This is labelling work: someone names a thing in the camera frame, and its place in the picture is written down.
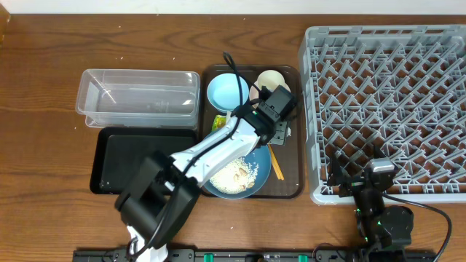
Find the dark blue plate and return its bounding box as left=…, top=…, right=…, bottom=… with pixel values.
left=204, top=146, right=272, bottom=199

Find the cream cup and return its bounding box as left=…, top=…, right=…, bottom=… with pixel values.
left=257, top=70, right=286, bottom=91

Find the pile of rice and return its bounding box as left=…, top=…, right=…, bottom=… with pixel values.
left=210, top=157, right=258, bottom=195

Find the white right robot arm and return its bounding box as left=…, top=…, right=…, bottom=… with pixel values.
left=327, top=146, right=414, bottom=261

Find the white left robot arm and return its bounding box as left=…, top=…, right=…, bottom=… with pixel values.
left=115, top=103, right=291, bottom=261

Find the grey dishwasher rack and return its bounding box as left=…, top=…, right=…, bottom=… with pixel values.
left=299, top=25, right=465, bottom=205

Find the brown serving tray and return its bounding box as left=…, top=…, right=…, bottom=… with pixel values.
left=198, top=65, right=306, bottom=199

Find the wooden chopstick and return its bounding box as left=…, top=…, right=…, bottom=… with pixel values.
left=268, top=144, right=285, bottom=180

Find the yellow green snack wrapper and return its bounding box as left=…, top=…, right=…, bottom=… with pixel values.
left=211, top=115, right=226, bottom=132

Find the light blue small bowl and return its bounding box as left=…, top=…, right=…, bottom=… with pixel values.
left=207, top=73, right=249, bottom=113

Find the black tray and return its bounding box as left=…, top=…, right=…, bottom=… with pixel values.
left=90, top=127, right=197, bottom=194

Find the clear plastic bin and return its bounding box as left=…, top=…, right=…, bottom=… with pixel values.
left=76, top=69, right=200, bottom=130

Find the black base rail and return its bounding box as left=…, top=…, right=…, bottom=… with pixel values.
left=71, top=247, right=438, bottom=262

